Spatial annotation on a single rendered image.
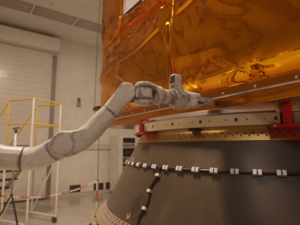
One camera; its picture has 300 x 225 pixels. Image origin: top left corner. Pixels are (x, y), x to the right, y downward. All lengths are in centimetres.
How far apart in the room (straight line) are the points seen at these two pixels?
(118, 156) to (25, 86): 367
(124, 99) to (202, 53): 50
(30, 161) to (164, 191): 57
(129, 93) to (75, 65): 851
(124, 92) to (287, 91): 56
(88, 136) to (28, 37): 806
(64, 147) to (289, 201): 77
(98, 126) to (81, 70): 854
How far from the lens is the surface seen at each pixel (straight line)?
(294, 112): 111
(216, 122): 111
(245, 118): 109
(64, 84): 907
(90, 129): 87
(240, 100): 109
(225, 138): 112
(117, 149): 876
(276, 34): 101
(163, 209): 112
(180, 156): 118
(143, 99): 88
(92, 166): 921
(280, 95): 100
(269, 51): 100
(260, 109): 114
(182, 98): 98
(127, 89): 88
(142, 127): 145
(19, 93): 860
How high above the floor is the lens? 158
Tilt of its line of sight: 8 degrees up
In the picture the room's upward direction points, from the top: straight up
